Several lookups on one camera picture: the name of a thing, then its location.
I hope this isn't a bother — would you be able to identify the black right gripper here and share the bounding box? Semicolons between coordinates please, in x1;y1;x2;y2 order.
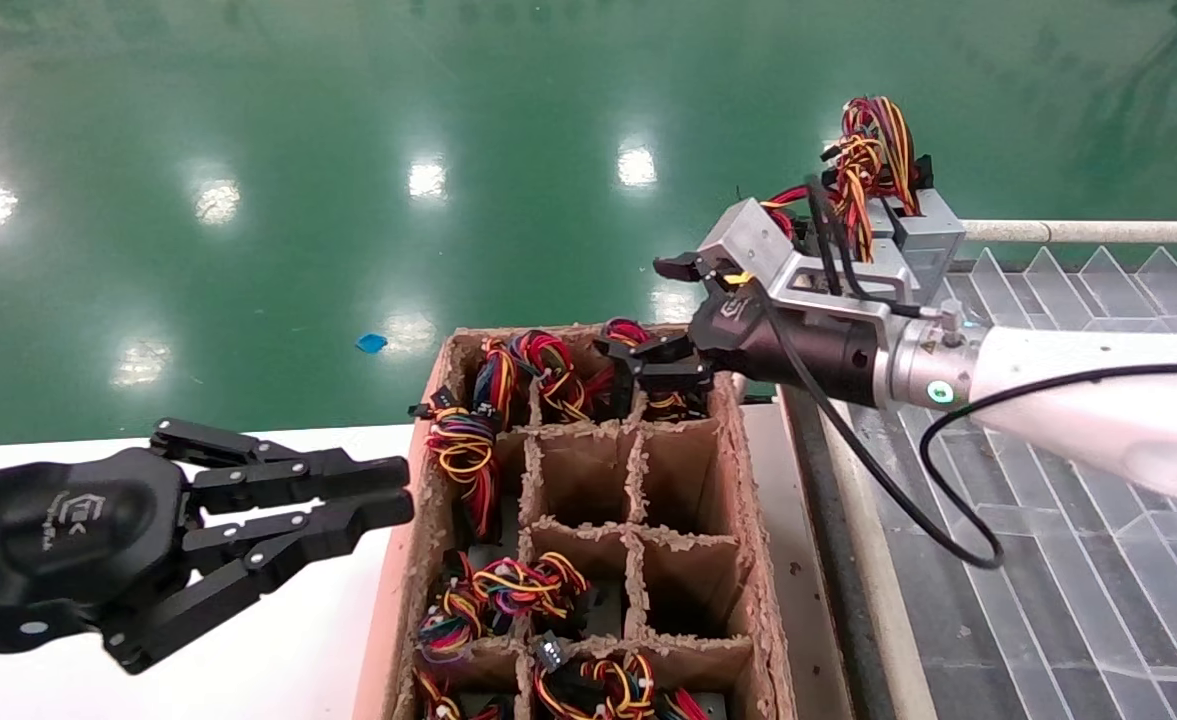
594;250;887;408

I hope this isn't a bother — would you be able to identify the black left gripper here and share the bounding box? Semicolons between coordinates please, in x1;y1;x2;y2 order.
0;417;417;674

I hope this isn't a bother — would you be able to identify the power supply with red-yellow cables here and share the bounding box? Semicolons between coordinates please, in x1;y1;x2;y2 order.
415;668;515;720
602;318;712;422

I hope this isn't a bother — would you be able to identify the power supply with black connector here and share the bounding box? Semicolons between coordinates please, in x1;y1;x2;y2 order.
508;329;639;424

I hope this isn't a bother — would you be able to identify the brown cardboard divider box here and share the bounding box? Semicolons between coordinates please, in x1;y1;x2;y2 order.
353;320;797;720

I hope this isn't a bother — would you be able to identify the power supply with white-dotted connector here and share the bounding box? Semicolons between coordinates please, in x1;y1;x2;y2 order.
531;632;734;720

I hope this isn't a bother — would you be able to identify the long white rack pipe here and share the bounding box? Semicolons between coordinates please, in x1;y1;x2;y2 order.
798;385;941;720

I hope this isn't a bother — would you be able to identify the clear plastic divider sheet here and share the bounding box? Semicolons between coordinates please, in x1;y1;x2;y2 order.
938;243;1177;691

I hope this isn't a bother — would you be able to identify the white horizontal rack pipe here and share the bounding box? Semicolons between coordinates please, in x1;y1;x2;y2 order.
962;219;1177;246

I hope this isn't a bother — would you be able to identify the power supply with blue-yellow cables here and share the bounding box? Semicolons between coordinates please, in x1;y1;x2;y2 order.
408;338;525;549

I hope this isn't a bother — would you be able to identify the power supply with multicolour cable knot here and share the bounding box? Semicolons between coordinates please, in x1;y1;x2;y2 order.
415;549;600;664

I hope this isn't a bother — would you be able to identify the grey power supply, tall cable bundle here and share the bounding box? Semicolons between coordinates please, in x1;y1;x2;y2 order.
841;96;968;301

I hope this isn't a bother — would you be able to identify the black rack rail strip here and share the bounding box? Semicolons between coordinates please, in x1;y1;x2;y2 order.
780;383;897;720

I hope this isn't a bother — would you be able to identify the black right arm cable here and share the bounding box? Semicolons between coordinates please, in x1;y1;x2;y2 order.
758;178;1177;572

